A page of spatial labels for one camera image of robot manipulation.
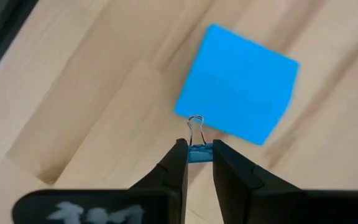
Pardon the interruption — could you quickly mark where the blue curved plastic piece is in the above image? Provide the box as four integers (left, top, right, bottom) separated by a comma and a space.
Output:
173, 23, 301, 146

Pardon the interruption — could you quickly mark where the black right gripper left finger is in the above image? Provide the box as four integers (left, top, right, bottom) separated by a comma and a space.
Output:
129, 138, 190, 224

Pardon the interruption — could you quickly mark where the blue binder clip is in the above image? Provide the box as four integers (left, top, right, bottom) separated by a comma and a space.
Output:
186, 114, 214, 164

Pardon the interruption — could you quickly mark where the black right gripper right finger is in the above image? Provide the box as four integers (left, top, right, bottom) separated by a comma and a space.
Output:
212, 139, 304, 224

